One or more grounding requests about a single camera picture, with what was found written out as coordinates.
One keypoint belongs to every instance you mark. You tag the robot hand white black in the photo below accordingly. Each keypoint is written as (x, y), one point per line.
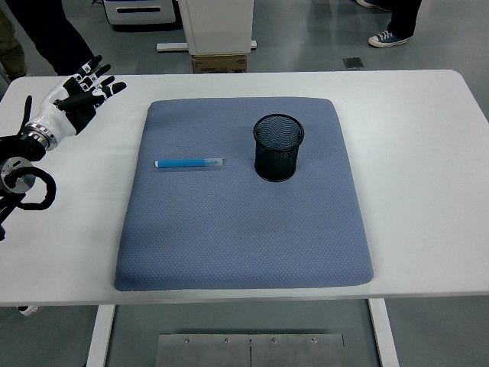
(57, 114)

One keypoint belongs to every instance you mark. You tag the blue marker with clear cap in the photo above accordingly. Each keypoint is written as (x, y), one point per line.
(183, 163)

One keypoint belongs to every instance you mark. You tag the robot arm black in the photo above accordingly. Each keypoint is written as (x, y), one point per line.
(19, 149)

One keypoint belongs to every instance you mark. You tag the black mesh pen holder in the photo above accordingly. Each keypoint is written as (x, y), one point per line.
(275, 164)

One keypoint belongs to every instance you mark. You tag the person in beige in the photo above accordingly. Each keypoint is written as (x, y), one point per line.
(9, 46)

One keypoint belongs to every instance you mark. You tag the person in dark trousers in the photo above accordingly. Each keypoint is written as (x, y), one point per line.
(49, 30)

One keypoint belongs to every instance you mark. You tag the white appliance with black slot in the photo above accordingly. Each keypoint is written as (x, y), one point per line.
(141, 17)

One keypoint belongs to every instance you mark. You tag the brown cardboard box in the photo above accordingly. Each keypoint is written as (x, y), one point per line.
(217, 64)

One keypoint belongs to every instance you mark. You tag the small white black object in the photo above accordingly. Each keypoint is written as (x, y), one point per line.
(27, 310)

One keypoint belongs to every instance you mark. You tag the blue-grey textured mat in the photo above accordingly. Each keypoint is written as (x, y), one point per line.
(229, 229)

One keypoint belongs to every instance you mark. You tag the white table leg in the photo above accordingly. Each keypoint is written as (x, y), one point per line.
(100, 336)
(384, 336)

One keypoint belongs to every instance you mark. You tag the grey floor socket plate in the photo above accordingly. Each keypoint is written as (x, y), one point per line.
(352, 63)

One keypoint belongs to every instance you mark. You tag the person with sneakers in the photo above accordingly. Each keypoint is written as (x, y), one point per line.
(401, 19)

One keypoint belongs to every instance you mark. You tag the white pedestal base bar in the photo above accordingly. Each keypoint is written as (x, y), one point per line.
(170, 46)

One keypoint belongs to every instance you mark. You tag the white pedestal cabinet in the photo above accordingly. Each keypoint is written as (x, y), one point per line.
(217, 26)

